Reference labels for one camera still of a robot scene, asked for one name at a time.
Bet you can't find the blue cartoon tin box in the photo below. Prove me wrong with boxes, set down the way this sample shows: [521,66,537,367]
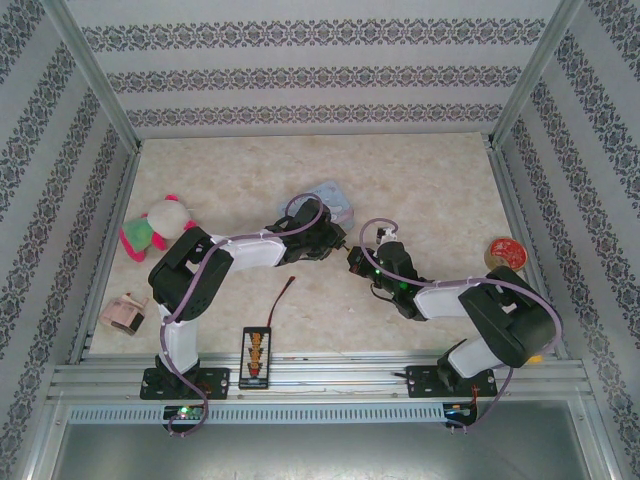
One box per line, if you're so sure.
[276,179,358,227]

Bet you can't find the black charger board orange labels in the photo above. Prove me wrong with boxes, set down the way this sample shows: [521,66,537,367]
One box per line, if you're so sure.
[239,325,272,391]

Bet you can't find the pink green plush toy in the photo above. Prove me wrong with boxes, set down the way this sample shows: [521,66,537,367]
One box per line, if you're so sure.
[118,193,200,264]

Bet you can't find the grey metal sheet panel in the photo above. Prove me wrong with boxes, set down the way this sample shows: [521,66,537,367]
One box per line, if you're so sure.
[49,422,609,480]

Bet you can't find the small pink carton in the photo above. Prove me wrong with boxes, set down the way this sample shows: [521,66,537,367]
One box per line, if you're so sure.
[98,293,150,337]

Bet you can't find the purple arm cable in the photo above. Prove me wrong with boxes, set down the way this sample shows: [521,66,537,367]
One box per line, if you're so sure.
[159,194,326,440]
[358,217,562,435]

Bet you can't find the red black wire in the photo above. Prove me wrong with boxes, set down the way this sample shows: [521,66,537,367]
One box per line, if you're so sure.
[266,275,297,329]

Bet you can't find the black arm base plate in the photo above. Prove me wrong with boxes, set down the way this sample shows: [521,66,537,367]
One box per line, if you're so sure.
[141,366,232,402]
[406,363,497,400]

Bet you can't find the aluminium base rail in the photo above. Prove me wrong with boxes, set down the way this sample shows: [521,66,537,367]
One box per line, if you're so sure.
[47,349,587,404]

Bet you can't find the aluminium side rail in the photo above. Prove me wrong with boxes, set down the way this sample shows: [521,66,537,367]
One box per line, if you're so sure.
[488,144,570,360]
[68,149,144,364]

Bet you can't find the grey slotted cable duct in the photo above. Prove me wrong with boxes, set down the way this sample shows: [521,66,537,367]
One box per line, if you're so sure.
[67,403,447,425]

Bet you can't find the aluminium frame post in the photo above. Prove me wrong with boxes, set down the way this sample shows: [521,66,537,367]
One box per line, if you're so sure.
[487,0,585,149]
[48,0,144,154]

